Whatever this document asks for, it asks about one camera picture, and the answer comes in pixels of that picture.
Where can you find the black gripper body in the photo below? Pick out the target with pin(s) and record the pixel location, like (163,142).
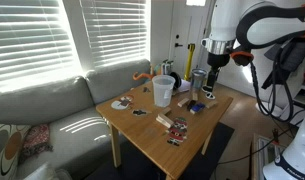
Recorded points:
(218,60)

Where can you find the metallic cup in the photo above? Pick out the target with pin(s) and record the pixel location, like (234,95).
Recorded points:
(198,80)

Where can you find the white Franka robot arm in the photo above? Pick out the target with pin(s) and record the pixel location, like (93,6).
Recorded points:
(225,20)

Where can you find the clear plastic cup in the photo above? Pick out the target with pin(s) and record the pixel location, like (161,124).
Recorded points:
(163,92)

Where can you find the white black oval ornament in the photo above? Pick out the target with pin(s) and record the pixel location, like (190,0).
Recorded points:
(210,96)

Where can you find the blue block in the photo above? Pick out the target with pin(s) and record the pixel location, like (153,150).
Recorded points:
(198,107)

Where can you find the dark block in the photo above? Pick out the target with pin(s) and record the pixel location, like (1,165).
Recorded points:
(191,105)

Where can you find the white paper sheet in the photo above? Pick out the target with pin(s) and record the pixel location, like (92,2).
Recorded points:
(184,87)

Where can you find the yellow black pole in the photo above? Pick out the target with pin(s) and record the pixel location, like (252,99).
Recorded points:
(190,60)

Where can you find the white door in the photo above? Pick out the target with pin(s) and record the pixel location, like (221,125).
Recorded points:
(188,30)

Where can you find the small wooden block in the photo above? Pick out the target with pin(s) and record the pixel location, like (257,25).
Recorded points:
(167,110)

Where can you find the plant in clear container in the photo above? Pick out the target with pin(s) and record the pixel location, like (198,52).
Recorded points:
(167,67)

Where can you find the flat wooden plank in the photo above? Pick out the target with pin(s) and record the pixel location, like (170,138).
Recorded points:
(161,123)
(165,117)

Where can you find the dark floor rug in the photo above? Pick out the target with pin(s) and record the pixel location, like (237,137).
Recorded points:
(222,140)

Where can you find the small dark ornament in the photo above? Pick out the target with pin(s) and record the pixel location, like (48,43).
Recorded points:
(146,89)

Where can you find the orange octopus plush toy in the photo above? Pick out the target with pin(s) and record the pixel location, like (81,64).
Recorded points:
(142,76)

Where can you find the dark grey hanging cloth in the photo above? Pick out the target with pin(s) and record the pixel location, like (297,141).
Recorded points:
(288,56)

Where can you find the wooden table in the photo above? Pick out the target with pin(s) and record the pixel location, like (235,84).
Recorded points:
(142,140)

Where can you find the snowman ornament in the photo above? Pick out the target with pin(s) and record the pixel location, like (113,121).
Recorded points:
(122,103)

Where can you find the white metal rack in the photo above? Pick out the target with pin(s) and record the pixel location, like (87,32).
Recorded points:
(262,156)

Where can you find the white shelf unit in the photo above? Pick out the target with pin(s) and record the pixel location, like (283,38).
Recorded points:
(303,95)

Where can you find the white window blind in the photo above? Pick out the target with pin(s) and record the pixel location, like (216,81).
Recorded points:
(28,36)
(115,30)

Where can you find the grey fabric sofa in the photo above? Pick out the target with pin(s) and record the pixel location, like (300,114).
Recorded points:
(58,110)

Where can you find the red floral cloth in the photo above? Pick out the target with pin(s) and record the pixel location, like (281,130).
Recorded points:
(35,140)

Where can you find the clear plastic bag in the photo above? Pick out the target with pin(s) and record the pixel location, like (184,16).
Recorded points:
(42,171)

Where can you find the circle patterned cushion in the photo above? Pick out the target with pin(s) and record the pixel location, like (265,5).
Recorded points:
(3,150)

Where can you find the black orange wrist camera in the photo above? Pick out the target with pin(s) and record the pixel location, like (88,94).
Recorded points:
(242,57)

